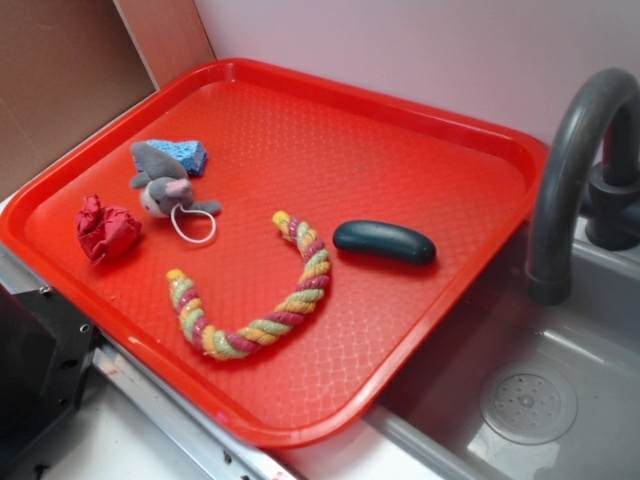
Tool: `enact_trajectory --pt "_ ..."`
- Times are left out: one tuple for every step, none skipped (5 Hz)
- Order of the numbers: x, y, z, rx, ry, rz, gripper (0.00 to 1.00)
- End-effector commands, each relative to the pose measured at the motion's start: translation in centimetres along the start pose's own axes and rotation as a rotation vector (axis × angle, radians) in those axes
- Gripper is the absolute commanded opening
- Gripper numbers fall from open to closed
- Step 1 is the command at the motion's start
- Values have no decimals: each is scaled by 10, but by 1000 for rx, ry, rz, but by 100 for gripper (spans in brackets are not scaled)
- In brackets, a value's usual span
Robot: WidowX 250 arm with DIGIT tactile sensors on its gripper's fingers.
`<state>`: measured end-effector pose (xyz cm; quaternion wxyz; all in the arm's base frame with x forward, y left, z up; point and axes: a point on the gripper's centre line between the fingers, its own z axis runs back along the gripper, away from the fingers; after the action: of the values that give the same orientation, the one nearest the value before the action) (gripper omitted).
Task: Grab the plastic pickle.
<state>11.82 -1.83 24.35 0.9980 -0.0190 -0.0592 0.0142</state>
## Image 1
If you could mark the dark green plastic pickle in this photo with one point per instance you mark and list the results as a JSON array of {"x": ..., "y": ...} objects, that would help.
[{"x": 385, "y": 240}]

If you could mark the red plastic tray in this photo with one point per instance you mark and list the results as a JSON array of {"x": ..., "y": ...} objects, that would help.
[{"x": 326, "y": 153}]

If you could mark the blue sponge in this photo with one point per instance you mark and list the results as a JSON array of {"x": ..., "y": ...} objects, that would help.
[{"x": 191, "y": 154}]

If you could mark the grey plush mouse toy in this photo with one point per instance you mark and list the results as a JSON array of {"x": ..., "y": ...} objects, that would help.
[{"x": 165, "y": 191}]

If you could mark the crumpled red cloth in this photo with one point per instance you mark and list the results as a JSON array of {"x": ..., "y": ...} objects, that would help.
[{"x": 105, "y": 232}]

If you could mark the grey plastic sink basin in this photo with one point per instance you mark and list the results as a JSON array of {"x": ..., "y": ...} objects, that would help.
[{"x": 505, "y": 388}]

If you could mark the grey toy faucet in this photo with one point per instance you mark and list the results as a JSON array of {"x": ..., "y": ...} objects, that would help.
[{"x": 592, "y": 170}]

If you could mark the brown cardboard panel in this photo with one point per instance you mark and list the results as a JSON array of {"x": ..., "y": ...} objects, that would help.
[{"x": 68, "y": 67}]

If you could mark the multicolour twisted rope toy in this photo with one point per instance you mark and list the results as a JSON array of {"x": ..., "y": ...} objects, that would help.
[{"x": 268, "y": 329}]

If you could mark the metal rail strip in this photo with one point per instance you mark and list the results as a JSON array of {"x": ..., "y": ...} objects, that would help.
[{"x": 113, "y": 420}]

